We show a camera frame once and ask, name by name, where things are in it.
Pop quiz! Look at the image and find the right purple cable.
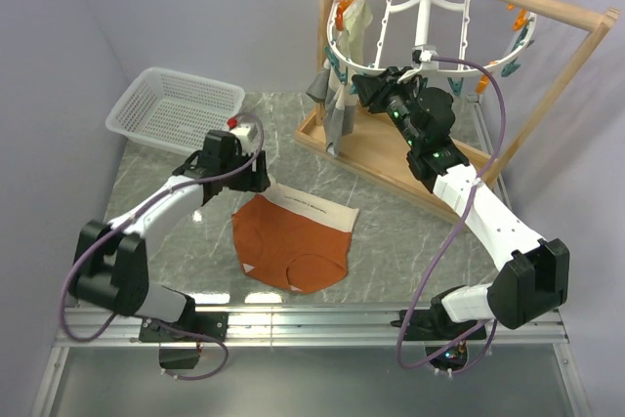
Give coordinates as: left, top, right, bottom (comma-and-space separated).
396, 56, 505, 372

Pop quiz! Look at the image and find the white oval clip hanger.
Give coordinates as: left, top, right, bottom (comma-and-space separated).
318, 0, 537, 84

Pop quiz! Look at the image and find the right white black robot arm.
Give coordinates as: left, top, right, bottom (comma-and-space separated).
353, 67, 570, 340

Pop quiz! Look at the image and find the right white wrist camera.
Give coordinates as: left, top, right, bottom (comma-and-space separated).
411, 45, 438, 69

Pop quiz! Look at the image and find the orange underwear with beige waistband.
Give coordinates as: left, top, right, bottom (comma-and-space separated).
231, 184, 359, 294

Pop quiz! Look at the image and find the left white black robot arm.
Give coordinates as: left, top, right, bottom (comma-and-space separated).
62, 123, 271, 341

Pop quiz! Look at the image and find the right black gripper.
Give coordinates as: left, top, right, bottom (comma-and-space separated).
353, 67, 422, 149

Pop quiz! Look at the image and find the pale yellow hanging underwear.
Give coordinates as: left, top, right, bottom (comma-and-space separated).
338, 0, 373, 64

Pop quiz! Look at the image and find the wooden clothes rack with tray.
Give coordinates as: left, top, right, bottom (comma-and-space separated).
295, 0, 619, 221

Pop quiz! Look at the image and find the grey underwear with white waistband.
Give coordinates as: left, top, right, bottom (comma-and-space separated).
306, 60, 357, 157

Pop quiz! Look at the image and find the white plastic perforated basket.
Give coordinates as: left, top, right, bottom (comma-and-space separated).
105, 67, 245, 155

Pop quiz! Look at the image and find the aluminium mounting rail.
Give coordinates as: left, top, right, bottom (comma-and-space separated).
53, 303, 569, 348

